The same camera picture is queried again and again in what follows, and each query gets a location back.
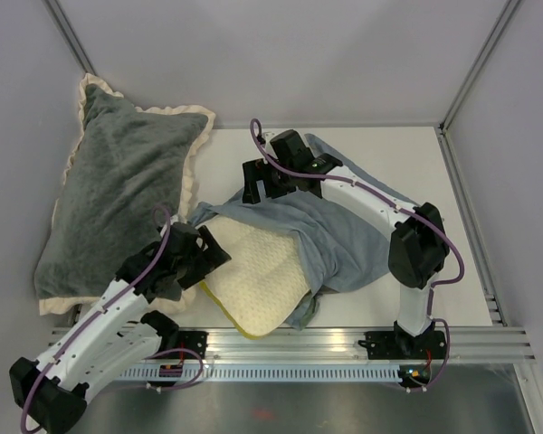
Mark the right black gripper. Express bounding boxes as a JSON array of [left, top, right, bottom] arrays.
[[243, 156, 297, 204]]

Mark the cream pillow yellow edge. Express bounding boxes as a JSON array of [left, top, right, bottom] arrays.
[[198, 215, 310, 339]]

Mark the patchwork and blue pillowcase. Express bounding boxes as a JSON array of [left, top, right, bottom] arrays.
[[187, 132, 419, 331]]

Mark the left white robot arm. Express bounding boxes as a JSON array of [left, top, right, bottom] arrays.
[[9, 222, 231, 433]]

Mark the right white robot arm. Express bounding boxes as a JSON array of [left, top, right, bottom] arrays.
[[243, 122, 449, 358]]

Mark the grey plush pillow cream trim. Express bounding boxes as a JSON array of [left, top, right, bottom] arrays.
[[33, 73, 216, 316]]

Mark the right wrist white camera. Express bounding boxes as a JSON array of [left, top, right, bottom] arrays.
[[262, 131, 276, 142]]

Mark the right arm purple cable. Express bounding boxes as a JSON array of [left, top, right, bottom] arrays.
[[249, 118, 466, 393]]

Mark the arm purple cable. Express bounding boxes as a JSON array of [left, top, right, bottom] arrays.
[[19, 203, 205, 434], [249, 118, 466, 393]]

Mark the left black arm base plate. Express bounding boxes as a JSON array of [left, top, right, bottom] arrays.
[[167, 330, 209, 362]]

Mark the aluminium front rail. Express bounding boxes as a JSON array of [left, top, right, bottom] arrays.
[[43, 325, 537, 363]]

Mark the aluminium rail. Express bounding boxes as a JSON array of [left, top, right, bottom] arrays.
[[434, 125, 510, 327], [43, 325, 537, 363]]

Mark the slotted white cable duct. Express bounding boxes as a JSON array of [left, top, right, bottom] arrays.
[[61, 364, 431, 383]]

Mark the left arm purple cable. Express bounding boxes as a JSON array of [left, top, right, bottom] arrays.
[[19, 203, 205, 434]]

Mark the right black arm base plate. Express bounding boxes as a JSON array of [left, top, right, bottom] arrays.
[[357, 330, 448, 361]]

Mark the left aluminium frame post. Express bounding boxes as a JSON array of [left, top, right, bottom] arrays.
[[42, 0, 97, 75]]

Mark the aluminium frame post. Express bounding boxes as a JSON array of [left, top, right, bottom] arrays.
[[42, 0, 97, 75], [438, 0, 524, 136]]

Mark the right side aluminium rail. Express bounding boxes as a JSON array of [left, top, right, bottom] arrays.
[[434, 125, 510, 327]]

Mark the right aluminium frame post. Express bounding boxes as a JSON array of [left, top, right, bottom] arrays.
[[438, 0, 524, 136]]

